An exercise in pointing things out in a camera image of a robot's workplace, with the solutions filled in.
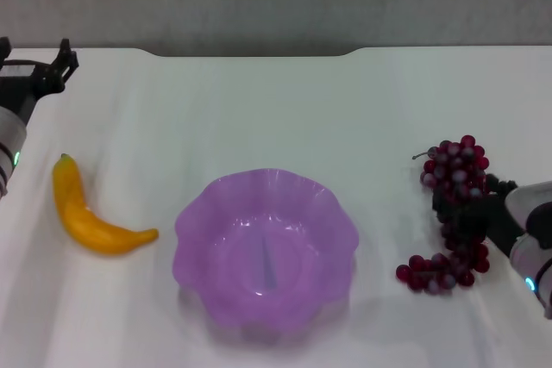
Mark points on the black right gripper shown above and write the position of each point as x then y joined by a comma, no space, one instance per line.
500,217

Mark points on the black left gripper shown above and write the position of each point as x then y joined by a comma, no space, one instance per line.
19,85

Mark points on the dark red grape bunch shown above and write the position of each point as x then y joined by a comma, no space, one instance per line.
459,165

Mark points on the yellow banana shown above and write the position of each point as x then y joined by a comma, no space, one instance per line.
82,217

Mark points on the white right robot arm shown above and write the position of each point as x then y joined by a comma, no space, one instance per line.
535,221

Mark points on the purple wavy plastic bowl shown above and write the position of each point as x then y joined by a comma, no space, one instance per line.
265,251

